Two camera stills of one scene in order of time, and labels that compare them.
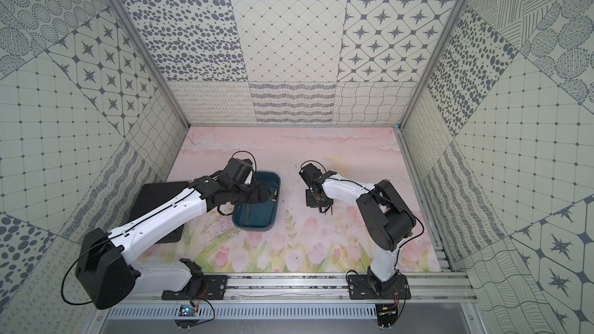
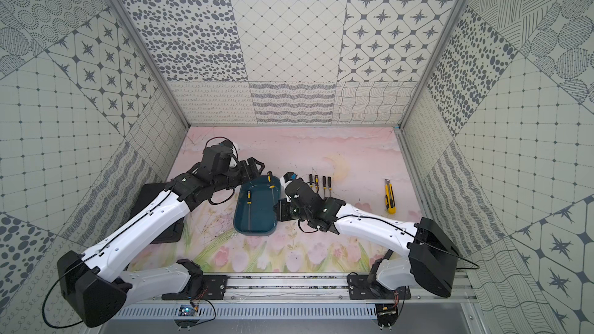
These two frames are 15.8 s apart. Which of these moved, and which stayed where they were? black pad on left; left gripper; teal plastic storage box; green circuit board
Moved: left gripper
Stayed: black pad on left; green circuit board; teal plastic storage box
